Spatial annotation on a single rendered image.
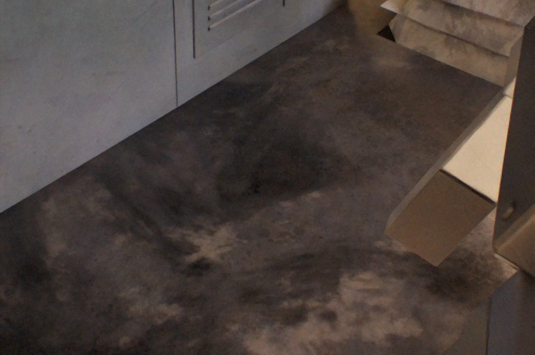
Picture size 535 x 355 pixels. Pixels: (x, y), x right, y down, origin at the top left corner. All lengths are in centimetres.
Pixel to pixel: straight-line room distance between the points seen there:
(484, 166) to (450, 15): 145
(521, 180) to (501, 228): 1
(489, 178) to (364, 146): 121
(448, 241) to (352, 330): 90
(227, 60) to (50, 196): 45
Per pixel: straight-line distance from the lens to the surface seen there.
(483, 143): 34
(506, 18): 173
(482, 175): 34
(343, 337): 125
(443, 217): 36
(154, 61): 150
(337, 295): 129
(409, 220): 36
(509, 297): 21
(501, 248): 20
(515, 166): 23
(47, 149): 142
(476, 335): 21
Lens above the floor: 98
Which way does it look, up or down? 41 degrees down
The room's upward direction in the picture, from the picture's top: 4 degrees clockwise
